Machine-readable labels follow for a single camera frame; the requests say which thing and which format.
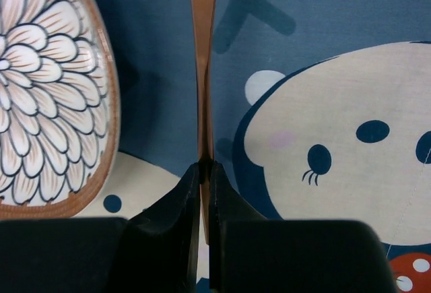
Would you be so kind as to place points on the copper knife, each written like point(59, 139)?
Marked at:
point(203, 16)

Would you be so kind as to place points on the floral ceramic plate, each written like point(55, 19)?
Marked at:
point(60, 107)

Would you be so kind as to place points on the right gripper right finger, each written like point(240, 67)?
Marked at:
point(249, 253)

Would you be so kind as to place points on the blue bear placemat cloth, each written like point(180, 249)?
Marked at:
point(320, 108)

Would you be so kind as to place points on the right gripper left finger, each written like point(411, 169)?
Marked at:
point(158, 250)

